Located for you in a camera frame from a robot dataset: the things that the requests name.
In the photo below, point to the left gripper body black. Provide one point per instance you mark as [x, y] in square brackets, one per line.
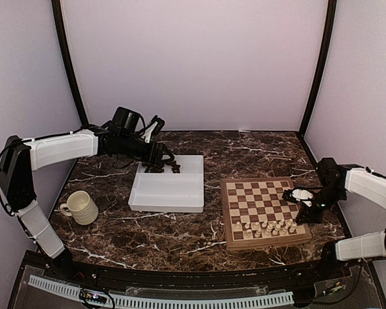
[127, 148]

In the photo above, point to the dark chess pieces pile lower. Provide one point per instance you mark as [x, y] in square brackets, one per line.
[152, 168]

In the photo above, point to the cream ribbed ceramic mug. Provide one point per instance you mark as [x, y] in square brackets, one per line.
[81, 207]

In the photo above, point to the wooden chess board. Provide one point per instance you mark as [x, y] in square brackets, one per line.
[258, 200]

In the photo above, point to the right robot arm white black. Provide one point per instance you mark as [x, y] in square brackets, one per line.
[362, 194]

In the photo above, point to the dark chess pieces pile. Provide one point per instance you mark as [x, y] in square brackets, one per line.
[152, 168]
[175, 168]

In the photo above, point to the white slotted cable duct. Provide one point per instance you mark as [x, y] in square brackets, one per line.
[155, 298]

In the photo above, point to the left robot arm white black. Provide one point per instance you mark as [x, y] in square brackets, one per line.
[22, 160]

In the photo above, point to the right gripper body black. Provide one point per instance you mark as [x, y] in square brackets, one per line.
[330, 197]

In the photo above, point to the dark chess pieces pile upper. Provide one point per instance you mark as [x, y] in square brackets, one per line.
[175, 168]

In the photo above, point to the black frame post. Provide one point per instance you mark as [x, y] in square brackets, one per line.
[66, 58]
[320, 67]

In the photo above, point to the black right frame post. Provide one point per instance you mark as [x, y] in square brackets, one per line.
[320, 67]

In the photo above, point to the black front rail base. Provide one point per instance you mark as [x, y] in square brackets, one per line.
[346, 285]

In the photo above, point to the white chess queen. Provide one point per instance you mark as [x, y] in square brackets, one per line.
[268, 230]

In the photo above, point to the black left frame post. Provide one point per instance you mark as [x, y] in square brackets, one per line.
[66, 58]

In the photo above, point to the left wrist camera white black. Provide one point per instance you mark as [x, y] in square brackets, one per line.
[153, 128]

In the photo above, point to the white plastic divided tray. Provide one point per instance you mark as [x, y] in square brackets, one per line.
[181, 192]

